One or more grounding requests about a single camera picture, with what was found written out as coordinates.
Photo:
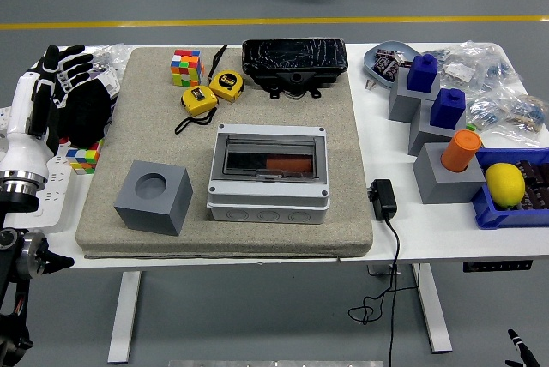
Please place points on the white purple packet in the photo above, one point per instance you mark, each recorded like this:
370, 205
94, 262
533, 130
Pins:
109, 84

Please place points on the clear bag of components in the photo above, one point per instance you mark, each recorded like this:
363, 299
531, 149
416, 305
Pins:
459, 69
527, 116
486, 112
497, 69

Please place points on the small green piece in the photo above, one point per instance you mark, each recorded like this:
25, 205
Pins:
471, 127

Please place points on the grey electrical box clear lid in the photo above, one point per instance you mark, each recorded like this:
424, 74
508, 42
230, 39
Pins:
266, 206

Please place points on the yellow tape measure black face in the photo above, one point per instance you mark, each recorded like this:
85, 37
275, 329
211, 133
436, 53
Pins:
226, 84

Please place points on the large colourful puzzle cube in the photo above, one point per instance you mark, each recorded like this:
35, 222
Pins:
186, 67

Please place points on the small metal tweezers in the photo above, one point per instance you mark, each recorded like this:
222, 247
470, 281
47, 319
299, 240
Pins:
371, 84

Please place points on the metal bracket under table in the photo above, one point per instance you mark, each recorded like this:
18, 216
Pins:
377, 270

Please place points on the blue plastic bin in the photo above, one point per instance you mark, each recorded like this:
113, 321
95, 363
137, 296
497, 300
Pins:
489, 212

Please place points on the white table leg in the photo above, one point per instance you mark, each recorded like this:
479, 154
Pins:
433, 311
124, 320

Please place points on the blue-grey oval dish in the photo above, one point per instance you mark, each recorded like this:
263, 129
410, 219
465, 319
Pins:
388, 45

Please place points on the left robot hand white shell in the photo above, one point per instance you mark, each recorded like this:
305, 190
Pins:
21, 144

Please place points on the blue knobbed block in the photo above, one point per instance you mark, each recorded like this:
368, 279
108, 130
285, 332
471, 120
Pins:
422, 73
448, 110

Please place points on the silver wrapped candy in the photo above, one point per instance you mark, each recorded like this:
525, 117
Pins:
401, 59

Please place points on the black power adapter plug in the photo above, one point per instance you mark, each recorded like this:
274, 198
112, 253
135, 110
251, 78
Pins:
383, 197

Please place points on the black plastic tray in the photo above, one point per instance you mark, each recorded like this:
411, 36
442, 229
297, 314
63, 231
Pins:
293, 56

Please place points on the grey block with round hole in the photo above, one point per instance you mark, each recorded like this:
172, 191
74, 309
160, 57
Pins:
150, 217

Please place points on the black table control panel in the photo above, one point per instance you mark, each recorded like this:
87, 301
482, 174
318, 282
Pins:
497, 266

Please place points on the small colourful puzzle cube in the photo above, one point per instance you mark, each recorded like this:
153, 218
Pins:
83, 159

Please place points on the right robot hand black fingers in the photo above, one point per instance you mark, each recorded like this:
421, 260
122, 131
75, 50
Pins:
519, 343

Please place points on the black cloth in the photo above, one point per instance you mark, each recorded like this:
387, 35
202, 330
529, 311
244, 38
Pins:
88, 114

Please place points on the white power strip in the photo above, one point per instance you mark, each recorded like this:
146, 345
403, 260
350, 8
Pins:
58, 195

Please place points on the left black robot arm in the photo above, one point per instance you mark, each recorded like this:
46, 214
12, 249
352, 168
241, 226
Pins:
17, 200

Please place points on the grey-brown mat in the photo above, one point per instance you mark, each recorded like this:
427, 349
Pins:
279, 238

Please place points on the yellow lemon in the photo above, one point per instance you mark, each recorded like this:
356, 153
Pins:
505, 182

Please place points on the clear bags of small parts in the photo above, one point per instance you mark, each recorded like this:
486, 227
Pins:
113, 56

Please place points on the grey holder block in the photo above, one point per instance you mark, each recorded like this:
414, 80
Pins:
442, 182
403, 103
422, 135

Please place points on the dark brown components pile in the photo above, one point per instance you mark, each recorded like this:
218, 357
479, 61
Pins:
536, 187

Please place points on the dark wrapped candy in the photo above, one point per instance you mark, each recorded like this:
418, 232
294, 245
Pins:
386, 69
384, 54

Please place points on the white circuit breaker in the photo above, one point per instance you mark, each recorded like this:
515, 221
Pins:
4, 116

